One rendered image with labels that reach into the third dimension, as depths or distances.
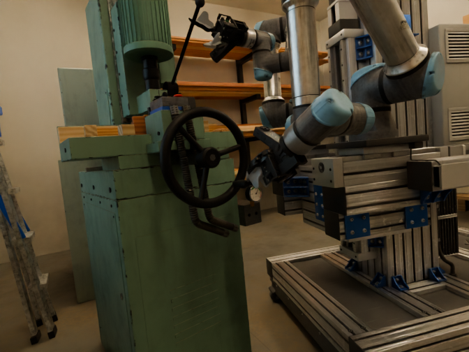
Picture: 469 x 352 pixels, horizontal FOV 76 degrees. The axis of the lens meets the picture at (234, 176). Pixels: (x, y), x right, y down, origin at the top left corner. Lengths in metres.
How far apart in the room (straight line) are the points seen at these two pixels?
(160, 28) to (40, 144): 2.50
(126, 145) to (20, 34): 2.86
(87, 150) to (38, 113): 2.62
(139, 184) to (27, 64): 2.79
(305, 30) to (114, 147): 0.61
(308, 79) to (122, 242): 0.69
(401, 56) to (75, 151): 0.91
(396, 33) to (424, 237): 0.85
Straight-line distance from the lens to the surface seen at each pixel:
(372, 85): 1.05
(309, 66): 0.83
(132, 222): 0.97
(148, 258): 1.00
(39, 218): 3.52
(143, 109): 1.19
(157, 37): 1.17
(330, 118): 0.64
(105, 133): 1.10
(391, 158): 1.06
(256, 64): 1.29
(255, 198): 1.12
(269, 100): 1.51
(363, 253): 1.37
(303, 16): 0.87
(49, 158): 3.48
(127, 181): 0.95
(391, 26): 0.92
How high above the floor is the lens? 0.82
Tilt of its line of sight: 4 degrees down
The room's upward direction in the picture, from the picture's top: 5 degrees counter-clockwise
